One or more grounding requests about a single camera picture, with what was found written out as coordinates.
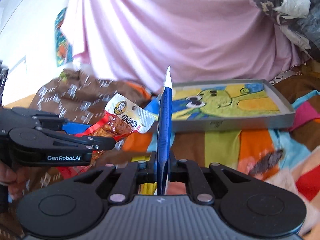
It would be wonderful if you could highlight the red tofu snack packet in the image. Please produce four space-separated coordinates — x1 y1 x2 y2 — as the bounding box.
53 98 152 180

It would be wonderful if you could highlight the blue snack packet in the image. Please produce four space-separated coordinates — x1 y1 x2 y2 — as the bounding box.
157 65 172 195

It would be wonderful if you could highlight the person's left hand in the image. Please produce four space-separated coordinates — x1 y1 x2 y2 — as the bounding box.
1 163 26 200

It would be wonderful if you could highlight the brown PF patterned bag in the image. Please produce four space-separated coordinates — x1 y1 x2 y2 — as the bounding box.
29 69 152 125

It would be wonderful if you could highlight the colourful patterned cloth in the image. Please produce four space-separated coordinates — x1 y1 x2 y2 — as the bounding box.
54 8 72 67

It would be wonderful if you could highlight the grey tray with cartoon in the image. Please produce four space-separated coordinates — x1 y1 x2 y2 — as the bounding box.
171 79 295 133

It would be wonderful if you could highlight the colourful patchwork blanket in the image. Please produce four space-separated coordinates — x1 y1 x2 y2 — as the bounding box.
0 64 320 240

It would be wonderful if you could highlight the pink bedsheet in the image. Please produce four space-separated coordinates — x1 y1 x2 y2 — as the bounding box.
61 0 301 92

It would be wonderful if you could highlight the plastic bag of clothes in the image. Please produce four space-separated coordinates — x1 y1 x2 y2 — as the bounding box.
253 0 319 62

